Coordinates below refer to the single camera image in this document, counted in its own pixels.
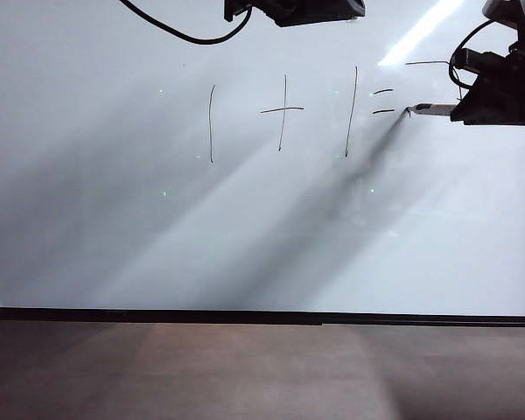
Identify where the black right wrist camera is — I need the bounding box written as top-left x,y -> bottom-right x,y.
451,47 -> 483,74

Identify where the long black left arm cable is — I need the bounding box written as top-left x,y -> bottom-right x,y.
118,0 -> 253,46

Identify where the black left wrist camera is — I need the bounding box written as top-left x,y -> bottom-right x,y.
223,0 -> 253,22

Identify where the black whiteboard pen tray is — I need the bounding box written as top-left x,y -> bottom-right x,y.
0,314 -> 324,327

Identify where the black and white marker pen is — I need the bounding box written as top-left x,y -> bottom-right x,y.
405,102 -> 459,118

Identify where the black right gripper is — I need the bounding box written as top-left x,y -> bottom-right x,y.
449,72 -> 525,127

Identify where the white whiteboard with black frame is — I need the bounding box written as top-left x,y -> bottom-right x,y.
0,0 -> 525,327

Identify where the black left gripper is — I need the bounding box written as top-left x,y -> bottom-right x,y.
262,0 -> 367,28

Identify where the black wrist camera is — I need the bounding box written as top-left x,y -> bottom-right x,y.
451,47 -> 483,74
223,0 -> 253,22

